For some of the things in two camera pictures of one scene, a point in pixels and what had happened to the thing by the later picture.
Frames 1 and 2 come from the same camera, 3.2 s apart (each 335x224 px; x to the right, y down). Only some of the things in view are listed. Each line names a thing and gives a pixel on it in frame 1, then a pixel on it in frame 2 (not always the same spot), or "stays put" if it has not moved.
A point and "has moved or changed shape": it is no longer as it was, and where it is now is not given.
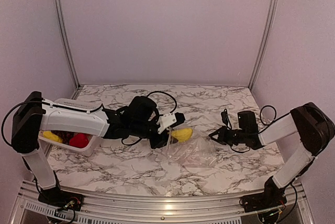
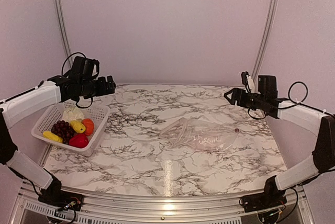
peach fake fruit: [182, 134] has moved or changed shape
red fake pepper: [79, 140] stays put
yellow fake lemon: [49, 135] stays put
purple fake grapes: [65, 135] stays put
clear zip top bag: [198, 151] to [199, 135]
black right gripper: [222, 130] to [236, 91]
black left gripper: [161, 142] to [103, 90]
